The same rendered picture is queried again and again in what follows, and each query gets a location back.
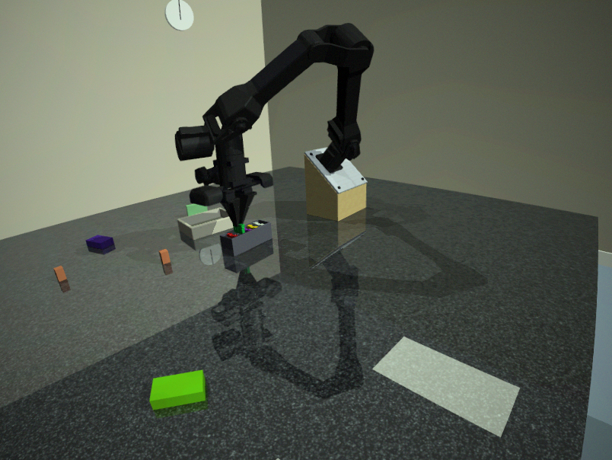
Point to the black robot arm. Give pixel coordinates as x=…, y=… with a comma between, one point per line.
x=241, y=106

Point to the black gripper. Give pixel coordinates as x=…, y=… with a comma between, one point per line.
x=237, y=199

